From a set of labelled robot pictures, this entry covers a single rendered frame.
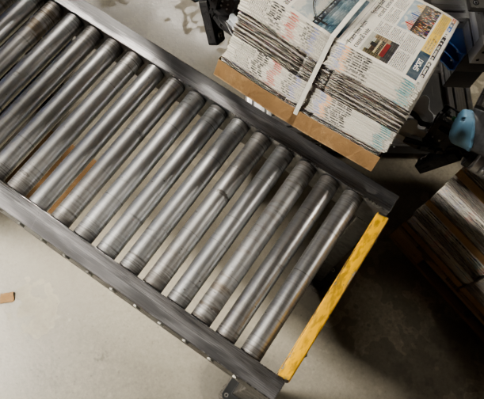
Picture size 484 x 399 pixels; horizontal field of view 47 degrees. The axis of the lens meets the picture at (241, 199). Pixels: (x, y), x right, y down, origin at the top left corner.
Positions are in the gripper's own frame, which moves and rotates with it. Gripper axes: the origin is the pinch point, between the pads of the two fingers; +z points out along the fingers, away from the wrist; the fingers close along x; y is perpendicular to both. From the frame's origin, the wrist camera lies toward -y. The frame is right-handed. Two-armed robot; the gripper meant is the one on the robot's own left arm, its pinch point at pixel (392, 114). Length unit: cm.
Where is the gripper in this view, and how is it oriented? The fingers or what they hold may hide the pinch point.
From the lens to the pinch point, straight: 133.8
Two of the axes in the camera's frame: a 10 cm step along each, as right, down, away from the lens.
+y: 2.5, -5.9, -7.6
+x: -4.9, 6.0, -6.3
